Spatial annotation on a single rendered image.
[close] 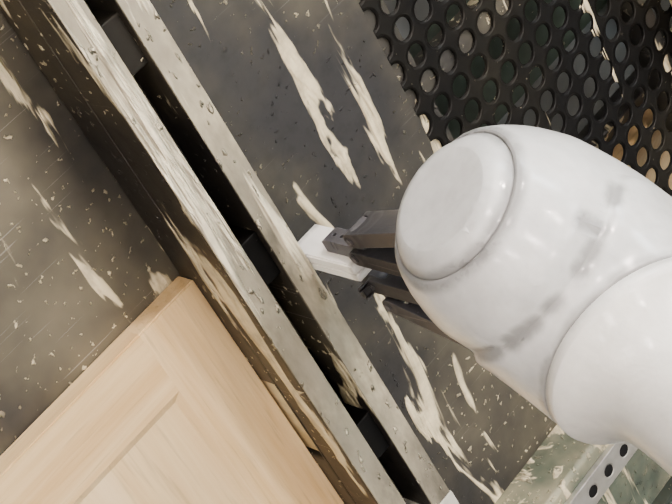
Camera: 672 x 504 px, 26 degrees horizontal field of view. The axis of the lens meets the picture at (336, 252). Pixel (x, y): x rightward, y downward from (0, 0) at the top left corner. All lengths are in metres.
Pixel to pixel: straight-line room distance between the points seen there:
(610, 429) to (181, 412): 0.48
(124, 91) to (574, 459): 0.60
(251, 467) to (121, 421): 0.13
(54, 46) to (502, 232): 0.41
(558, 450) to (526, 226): 0.76
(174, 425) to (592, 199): 0.50
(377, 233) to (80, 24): 0.23
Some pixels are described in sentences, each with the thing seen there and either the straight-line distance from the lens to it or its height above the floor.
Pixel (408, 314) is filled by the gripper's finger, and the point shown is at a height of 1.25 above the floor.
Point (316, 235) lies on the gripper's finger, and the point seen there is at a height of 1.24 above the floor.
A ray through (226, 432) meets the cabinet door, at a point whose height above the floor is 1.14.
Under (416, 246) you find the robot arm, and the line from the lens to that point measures 0.63.
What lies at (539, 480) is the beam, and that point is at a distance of 1.34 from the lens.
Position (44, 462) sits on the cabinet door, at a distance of 1.00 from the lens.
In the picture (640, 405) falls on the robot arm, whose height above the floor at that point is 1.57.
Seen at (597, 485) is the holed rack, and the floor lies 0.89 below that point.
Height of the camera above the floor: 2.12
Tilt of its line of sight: 59 degrees down
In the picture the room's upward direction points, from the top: straight up
